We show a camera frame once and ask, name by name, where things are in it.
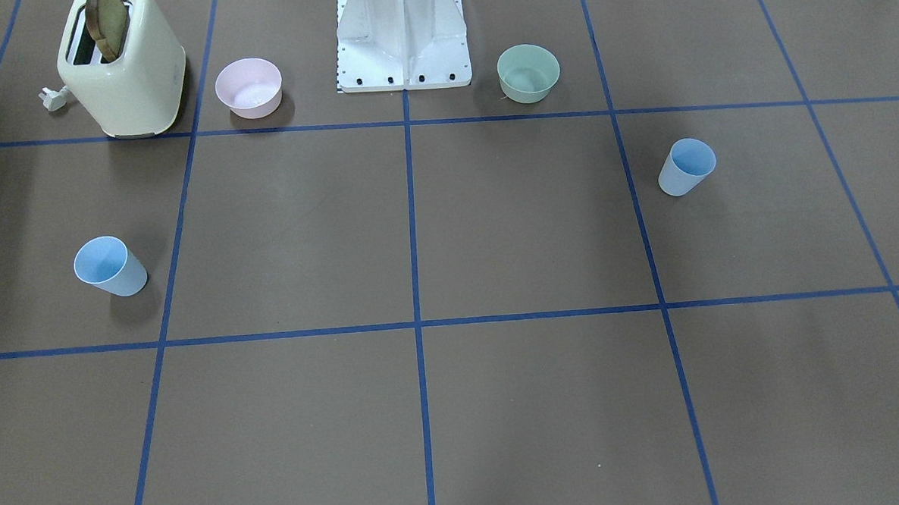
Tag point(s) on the blue cup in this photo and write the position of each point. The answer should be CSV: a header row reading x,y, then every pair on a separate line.
x,y
689,162
106,263

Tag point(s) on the green plastic bowl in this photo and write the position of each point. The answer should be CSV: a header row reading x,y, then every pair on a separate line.
x,y
527,73

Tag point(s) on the pink plastic bowl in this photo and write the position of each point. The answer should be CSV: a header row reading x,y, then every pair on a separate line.
x,y
251,88

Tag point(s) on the cream two-slot toaster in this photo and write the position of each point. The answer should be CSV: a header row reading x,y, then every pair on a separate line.
x,y
138,94

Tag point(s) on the brown toast slice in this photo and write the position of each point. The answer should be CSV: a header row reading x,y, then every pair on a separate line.
x,y
107,23

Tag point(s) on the white toaster power plug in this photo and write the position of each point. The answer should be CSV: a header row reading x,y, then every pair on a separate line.
x,y
54,100

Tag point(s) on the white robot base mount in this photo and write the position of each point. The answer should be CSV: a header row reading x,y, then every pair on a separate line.
x,y
387,45

